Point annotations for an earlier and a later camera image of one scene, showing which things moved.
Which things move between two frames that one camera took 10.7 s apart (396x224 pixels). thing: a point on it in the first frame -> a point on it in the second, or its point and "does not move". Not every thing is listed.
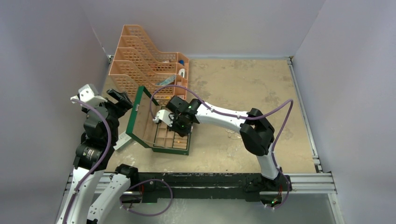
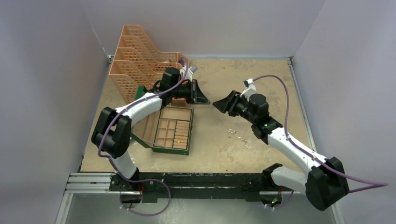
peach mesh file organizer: (136, 63) does not move
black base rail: (204, 187) does not move
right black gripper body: (180, 126) -> (240, 108)
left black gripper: (123, 104) -> (195, 94)
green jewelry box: (141, 128) does not move
